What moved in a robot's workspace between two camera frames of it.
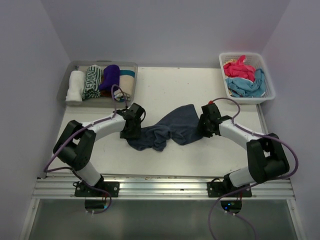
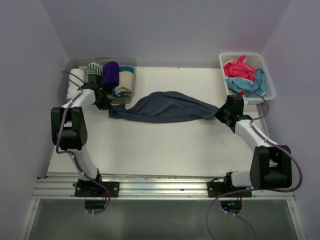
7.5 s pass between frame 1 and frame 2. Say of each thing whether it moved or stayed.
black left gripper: moved
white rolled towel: stayed
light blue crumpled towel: stayed
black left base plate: stayed
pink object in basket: stayed
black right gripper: moved
